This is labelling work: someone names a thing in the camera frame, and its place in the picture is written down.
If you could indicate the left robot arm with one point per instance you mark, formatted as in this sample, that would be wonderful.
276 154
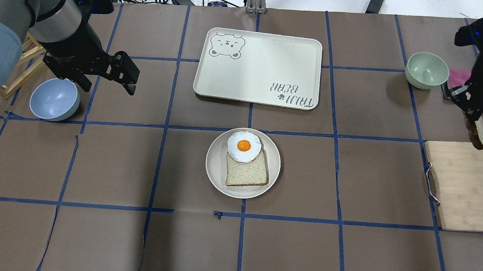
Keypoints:
48 21

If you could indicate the cream bear tray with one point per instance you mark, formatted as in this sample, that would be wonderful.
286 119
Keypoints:
262 68

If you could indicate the wooden rack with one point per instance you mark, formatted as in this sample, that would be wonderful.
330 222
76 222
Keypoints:
30 62

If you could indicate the bread slice on plate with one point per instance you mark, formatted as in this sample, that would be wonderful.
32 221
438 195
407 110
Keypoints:
254 173

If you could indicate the carried bread slice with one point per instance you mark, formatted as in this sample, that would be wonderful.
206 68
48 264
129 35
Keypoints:
475 132

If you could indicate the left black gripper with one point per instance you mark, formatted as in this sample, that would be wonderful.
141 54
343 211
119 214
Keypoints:
74 45

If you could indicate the pink cloth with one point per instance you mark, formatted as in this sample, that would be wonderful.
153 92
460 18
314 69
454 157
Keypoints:
458 78

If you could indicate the green bowl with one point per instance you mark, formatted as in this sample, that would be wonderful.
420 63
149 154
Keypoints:
426 71

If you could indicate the bamboo cutting board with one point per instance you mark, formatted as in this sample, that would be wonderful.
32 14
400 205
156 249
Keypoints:
457 175

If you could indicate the light blue bowl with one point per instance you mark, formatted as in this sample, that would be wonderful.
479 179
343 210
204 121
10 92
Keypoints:
55 100

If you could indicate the toy fried egg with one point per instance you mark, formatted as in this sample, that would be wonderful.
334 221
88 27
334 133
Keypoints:
244 146

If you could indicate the cream round plate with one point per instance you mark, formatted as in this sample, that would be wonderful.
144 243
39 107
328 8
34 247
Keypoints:
216 165

